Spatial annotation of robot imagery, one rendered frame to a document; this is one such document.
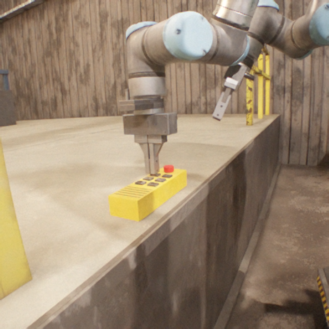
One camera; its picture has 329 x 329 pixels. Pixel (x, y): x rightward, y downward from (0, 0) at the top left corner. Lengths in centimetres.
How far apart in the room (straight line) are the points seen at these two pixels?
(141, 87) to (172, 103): 374
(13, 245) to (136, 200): 24
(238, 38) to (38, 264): 58
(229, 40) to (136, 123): 29
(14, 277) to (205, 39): 51
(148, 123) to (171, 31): 22
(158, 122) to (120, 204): 21
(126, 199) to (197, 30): 36
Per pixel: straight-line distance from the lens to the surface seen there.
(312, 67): 391
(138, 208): 52
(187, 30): 51
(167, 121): 59
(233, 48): 62
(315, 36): 71
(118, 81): 492
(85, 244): 47
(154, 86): 60
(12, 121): 532
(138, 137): 65
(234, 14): 61
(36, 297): 39
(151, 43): 56
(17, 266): 40
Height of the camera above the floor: 94
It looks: 14 degrees down
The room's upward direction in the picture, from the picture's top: 3 degrees counter-clockwise
